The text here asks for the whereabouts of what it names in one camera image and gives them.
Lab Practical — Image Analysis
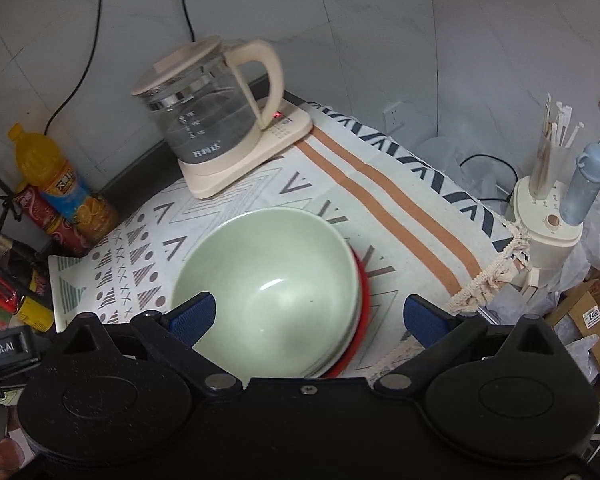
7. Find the thin black looped cable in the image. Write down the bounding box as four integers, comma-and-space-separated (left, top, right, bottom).
459, 154, 520, 207

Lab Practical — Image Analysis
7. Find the cream kettle base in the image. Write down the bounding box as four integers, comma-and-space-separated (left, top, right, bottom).
177, 97, 315, 200

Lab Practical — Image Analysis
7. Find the pale blue bottle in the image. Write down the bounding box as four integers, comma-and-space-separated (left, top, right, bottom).
560, 142, 600, 227

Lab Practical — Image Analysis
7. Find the dark glass bottle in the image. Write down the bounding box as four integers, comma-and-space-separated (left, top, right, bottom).
0, 222, 48, 297

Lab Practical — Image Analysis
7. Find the white wall socket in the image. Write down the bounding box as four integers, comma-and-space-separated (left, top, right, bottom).
382, 101, 406, 133

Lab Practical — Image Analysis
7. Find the black wall cable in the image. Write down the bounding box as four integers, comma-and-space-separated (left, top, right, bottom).
44, 0, 103, 135

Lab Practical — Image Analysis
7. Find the pale green bowl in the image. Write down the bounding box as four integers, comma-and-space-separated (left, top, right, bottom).
171, 208, 363, 378

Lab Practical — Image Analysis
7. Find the patterned white table cloth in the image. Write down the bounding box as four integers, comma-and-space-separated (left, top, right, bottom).
47, 101, 523, 377

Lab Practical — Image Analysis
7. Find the brown cardboard box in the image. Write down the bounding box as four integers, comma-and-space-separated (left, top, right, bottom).
544, 280, 600, 403

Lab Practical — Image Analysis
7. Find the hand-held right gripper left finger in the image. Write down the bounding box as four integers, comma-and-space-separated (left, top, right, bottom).
55, 291, 243, 393

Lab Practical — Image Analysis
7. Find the cream utensil holder stand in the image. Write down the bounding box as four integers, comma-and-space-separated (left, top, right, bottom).
509, 175, 584, 302

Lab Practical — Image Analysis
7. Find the red plastic packet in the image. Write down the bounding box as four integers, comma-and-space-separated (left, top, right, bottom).
0, 267, 27, 312

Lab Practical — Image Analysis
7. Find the red cola bottle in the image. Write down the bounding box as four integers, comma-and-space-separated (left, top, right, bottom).
12, 185, 93, 257

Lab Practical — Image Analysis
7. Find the bundle of wrapped chopsticks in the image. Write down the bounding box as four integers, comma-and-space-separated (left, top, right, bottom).
527, 92, 587, 197

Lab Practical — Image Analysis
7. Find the glass kettle with cream handle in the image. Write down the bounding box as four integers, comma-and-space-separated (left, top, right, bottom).
131, 35, 285, 163

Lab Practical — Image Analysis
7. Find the red plate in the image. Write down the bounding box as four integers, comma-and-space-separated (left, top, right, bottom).
322, 249, 374, 379

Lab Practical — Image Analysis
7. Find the orange juice bottle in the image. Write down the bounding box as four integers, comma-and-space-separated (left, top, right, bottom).
7, 122, 120, 243

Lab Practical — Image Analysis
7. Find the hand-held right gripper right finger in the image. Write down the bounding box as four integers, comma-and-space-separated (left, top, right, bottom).
372, 295, 566, 393

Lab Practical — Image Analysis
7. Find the person's left hand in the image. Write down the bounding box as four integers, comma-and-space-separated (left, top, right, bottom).
0, 437, 27, 475

